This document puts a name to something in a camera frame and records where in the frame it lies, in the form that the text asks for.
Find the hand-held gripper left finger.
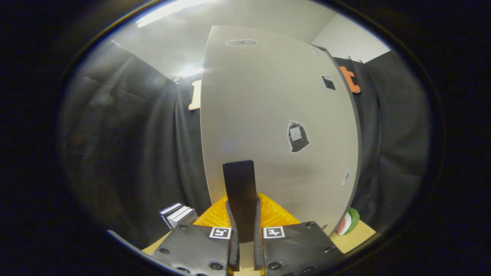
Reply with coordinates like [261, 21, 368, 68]
[152, 160, 241, 276]

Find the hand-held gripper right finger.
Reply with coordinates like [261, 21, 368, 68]
[240, 160, 344, 276]

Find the grey shoe cabinet door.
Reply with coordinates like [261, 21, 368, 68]
[200, 25, 359, 235]

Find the grey shoe cabinet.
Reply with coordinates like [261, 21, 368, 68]
[311, 44, 363, 231]

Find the watermelon slice toy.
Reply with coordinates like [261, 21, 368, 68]
[336, 207, 360, 236]

